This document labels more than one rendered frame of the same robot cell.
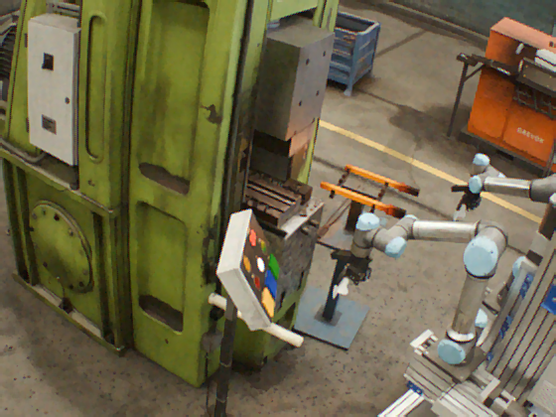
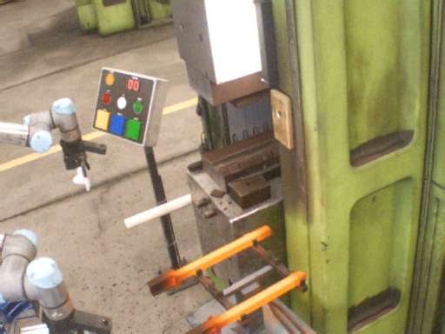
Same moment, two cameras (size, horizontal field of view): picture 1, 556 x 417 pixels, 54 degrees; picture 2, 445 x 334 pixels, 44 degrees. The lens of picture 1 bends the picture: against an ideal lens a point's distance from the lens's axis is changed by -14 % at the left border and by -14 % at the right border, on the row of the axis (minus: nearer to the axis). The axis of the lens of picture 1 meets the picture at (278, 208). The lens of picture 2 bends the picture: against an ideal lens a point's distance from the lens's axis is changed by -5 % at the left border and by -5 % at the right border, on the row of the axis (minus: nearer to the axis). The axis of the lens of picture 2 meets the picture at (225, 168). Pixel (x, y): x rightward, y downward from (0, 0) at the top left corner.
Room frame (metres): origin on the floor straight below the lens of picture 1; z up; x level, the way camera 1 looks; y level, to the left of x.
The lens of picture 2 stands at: (3.50, -1.33, 2.13)
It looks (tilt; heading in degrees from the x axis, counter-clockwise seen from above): 33 degrees down; 133
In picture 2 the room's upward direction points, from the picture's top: 8 degrees counter-clockwise
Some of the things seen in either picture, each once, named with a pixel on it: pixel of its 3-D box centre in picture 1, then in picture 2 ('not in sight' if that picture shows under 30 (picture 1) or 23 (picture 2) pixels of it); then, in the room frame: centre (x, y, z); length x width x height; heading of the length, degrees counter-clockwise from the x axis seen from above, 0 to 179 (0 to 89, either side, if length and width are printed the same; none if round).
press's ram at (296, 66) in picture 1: (271, 67); (251, 1); (2.39, 0.12, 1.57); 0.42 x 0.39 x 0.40; 65
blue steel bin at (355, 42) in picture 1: (317, 41); not in sight; (6.50, -0.13, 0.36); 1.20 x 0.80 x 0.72; 69
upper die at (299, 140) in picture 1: (257, 121); (253, 65); (2.35, 0.14, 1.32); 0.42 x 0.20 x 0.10; 65
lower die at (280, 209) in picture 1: (248, 194); (262, 152); (2.35, 0.14, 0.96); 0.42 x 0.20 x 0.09; 65
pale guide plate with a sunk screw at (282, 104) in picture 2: not in sight; (282, 118); (2.60, -0.06, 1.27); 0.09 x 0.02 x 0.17; 155
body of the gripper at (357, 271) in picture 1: (357, 265); (74, 151); (1.82, -0.32, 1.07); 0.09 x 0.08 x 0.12; 49
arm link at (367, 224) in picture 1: (366, 230); (64, 115); (1.82, -0.32, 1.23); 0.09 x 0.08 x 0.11; 56
